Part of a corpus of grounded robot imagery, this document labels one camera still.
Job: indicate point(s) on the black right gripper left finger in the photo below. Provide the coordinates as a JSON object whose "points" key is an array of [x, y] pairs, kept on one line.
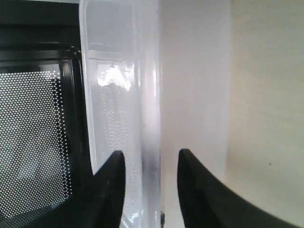
{"points": [[100, 203]]}

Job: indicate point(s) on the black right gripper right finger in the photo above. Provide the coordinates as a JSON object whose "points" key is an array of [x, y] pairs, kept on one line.
{"points": [[205, 202]]}

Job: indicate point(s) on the white microwave door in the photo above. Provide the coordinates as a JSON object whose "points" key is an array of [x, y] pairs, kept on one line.
{"points": [[44, 154]]}

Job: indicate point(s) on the clear plastic food container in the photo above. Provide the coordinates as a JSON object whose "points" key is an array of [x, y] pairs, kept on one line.
{"points": [[156, 78]]}

